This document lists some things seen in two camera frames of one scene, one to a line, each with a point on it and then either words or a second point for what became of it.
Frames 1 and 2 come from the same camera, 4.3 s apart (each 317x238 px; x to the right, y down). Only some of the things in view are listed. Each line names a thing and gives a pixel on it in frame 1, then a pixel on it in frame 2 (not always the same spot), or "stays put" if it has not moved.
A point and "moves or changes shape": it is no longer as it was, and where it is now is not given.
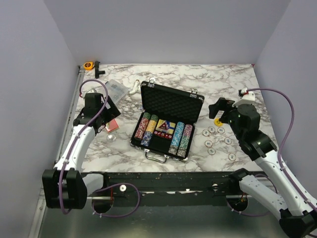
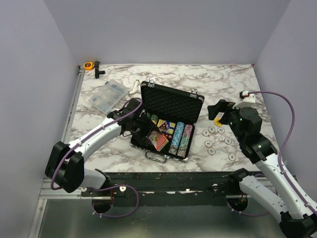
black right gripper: (222, 104) stays put
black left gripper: (112, 112) → (149, 126)
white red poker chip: (211, 151) stays put
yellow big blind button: (217, 123) stays put
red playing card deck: (112, 126) moves or changes shape
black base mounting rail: (171, 188) stays put
